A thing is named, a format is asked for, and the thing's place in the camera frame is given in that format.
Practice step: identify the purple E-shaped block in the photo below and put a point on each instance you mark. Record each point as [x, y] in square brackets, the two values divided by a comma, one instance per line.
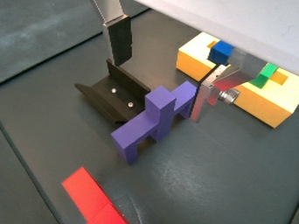
[163, 104]

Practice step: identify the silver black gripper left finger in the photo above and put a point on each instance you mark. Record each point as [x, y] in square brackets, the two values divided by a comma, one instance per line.
[116, 28]

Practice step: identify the blue bar block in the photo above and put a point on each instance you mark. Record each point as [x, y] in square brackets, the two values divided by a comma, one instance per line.
[221, 53]

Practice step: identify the red E-shaped block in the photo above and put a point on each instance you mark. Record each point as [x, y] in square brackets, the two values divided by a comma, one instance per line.
[90, 199]

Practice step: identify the yellow slotted base board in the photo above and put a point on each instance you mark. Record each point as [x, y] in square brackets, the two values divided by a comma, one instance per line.
[270, 103]

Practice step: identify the green bar block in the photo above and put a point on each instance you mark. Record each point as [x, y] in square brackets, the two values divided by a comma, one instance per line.
[265, 75]

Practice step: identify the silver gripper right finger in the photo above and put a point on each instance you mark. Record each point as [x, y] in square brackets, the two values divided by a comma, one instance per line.
[218, 85]

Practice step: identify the black angled bracket stand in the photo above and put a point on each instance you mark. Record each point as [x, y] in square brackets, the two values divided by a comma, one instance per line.
[118, 95]

